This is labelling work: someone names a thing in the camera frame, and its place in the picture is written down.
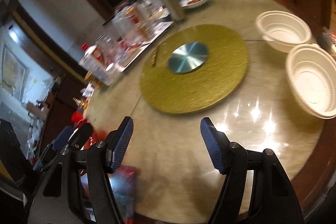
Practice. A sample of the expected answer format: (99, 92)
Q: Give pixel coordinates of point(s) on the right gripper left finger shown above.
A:
(118, 142)

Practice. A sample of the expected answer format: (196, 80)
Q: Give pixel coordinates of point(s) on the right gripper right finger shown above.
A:
(218, 146)

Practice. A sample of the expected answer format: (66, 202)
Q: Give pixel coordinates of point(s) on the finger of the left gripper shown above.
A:
(80, 136)
(61, 140)

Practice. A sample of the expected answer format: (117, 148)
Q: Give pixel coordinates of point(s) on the red cup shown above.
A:
(76, 117)

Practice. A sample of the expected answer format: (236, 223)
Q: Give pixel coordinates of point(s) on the brown jar gold lid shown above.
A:
(90, 78)

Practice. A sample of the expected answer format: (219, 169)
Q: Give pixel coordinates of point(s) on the clear plastic bottle white label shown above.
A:
(93, 61)

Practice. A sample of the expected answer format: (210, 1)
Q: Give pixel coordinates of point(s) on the gold glitter round turntable mat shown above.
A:
(217, 78)

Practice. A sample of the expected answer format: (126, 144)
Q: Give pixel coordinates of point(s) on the gold wrapped stick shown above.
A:
(154, 56)

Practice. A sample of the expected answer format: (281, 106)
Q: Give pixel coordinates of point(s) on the clear glass jar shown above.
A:
(110, 48)

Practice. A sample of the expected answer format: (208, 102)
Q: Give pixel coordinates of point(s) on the silver metal turntable disc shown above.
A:
(188, 57)

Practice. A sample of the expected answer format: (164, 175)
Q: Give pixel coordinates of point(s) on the cream plastic bowl near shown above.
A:
(310, 71)

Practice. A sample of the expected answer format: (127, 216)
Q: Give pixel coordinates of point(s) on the cream plastic bowl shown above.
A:
(310, 71)
(282, 30)

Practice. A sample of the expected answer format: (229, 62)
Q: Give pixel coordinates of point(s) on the cream plastic bowl far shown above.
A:
(282, 30)

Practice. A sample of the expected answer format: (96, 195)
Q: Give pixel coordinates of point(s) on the blue white plate with food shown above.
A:
(190, 4)

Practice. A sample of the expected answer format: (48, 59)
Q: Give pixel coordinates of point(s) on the steel thermos flask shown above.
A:
(177, 13)

